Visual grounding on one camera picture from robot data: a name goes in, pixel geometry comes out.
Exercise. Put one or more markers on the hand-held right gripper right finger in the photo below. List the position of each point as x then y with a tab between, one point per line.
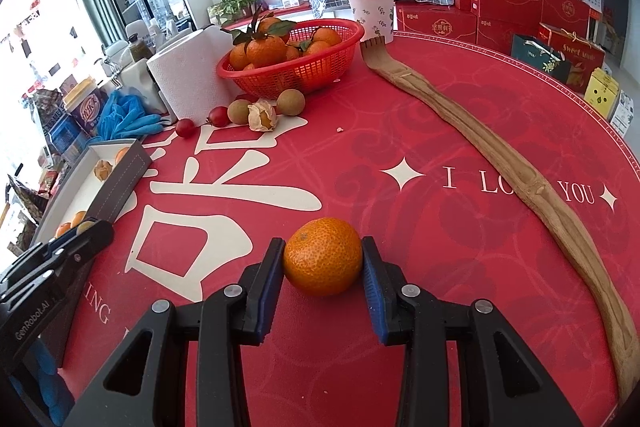
372	297

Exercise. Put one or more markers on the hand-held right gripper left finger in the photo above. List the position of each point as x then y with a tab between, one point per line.
274	292

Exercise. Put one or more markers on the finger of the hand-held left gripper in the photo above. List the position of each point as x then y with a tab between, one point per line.
97	237
75	235

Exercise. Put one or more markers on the small stemmed tangerine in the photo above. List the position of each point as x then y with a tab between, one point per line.
62	230

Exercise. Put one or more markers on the brown longan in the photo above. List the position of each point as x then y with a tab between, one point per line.
89	225
239	112
291	101

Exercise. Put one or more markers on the smooth orange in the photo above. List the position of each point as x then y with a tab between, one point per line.
78	219
122	155

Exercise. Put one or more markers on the grey tray with white lining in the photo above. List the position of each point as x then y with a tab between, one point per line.
120	187

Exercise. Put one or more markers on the large bumpy tangerine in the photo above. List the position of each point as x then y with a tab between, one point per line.
322	257

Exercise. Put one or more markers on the brown husk physalis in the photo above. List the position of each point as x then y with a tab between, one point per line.
102	170
262	115

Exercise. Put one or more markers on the red cherry tomato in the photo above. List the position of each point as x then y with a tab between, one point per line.
218	116
185	127

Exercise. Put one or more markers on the person's left hand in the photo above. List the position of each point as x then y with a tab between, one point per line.
47	364

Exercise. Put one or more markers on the bundle of blue gloves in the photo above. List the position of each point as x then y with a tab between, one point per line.
125	114

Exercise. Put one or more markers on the purple milk tea cup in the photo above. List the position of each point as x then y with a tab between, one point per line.
90	107

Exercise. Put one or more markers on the printed snack bag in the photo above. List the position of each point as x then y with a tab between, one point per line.
47	99

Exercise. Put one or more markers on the white plastic jug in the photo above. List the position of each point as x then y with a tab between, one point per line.
137	79

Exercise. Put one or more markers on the chrome tap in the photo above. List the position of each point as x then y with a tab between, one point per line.
112	71

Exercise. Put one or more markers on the white paper towel roll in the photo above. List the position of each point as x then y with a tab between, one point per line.
190	77

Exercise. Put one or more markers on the white ceramic pot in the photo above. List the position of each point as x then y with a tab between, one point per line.
114	52

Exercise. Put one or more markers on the brown bottle with black cap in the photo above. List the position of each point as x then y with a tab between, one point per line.
137	48

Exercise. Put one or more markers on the red plastic basket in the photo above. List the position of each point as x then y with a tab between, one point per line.
300	72

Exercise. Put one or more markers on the pile of leafy tangerines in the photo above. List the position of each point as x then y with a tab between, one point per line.
265	49

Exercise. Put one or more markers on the green potted plant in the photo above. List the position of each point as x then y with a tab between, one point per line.
240	2

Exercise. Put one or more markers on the leaf print paper cup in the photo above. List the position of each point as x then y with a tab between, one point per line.
372	12

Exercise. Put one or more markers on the dark green gift bag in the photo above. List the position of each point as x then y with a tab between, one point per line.
537	57

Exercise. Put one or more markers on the yellow carton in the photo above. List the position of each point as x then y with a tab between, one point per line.
602	92

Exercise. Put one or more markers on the white printed carton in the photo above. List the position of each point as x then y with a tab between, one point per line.
622	114

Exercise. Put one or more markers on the red apple gift box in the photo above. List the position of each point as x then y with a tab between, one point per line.
575	54

